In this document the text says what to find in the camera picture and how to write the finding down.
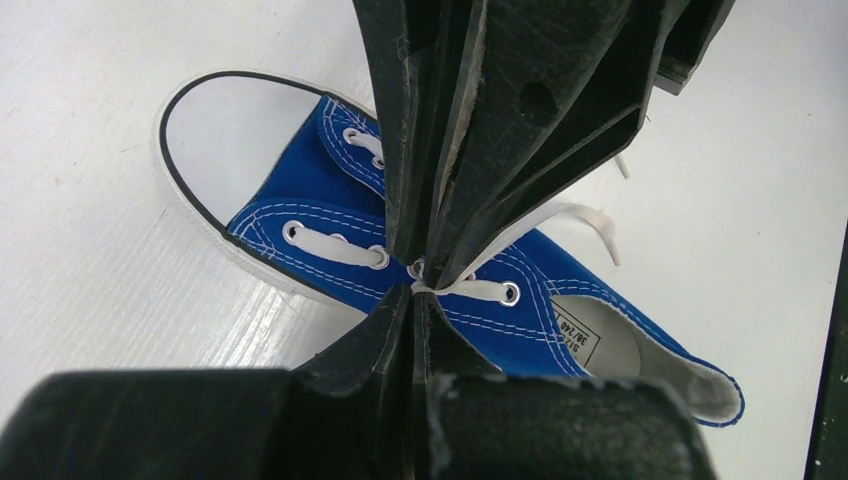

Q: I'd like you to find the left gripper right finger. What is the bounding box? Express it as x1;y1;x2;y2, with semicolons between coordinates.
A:
411;294;715;479

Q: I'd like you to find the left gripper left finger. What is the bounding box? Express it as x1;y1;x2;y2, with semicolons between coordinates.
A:
1;285;411;479

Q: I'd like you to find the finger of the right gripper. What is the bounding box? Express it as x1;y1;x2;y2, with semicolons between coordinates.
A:
353;0;487;264
424;1;732;289

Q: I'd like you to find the blue sneaker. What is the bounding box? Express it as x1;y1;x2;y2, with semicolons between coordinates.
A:
156;71;746;427

